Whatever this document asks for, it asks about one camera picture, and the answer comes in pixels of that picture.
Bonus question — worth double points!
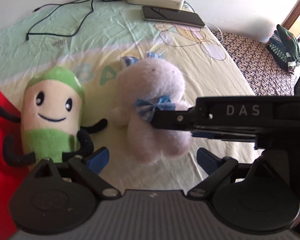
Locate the black smartphone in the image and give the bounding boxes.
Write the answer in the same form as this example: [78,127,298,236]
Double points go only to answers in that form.
[142,6,206,28]

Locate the green plush toy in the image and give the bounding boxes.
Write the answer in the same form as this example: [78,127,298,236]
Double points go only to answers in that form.
[0,65,108,167]

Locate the folded dark green clothes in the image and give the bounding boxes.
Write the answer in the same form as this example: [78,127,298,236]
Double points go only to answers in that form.
[266,24,300,75]

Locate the black charger cable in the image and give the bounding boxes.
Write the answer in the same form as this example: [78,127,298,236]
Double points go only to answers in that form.
[26,0,103,40]

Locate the white plush rabbit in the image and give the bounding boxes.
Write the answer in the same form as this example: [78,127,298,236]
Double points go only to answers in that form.
[110,52,193,167]

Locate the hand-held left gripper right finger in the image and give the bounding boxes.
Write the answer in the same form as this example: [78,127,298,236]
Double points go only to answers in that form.
[187,147,289,201]

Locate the red cardboard box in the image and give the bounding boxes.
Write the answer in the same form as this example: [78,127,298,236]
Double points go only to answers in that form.
[0,79,28,239]

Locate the wooden door frame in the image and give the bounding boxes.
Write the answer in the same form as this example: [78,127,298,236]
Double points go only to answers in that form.
[281,0,300,43]

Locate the dark floral cloth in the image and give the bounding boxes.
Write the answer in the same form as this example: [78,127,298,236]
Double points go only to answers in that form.
[210,29,299,97]

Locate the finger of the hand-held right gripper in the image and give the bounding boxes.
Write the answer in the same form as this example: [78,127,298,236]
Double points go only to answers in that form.
[190,125,259,142]
[151,106,198,131]

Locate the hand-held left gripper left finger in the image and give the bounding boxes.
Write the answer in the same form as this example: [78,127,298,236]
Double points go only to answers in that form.
[22,147,122,200]

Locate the white charging cable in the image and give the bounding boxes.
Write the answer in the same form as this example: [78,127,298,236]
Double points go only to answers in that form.
[182,1,224,42]

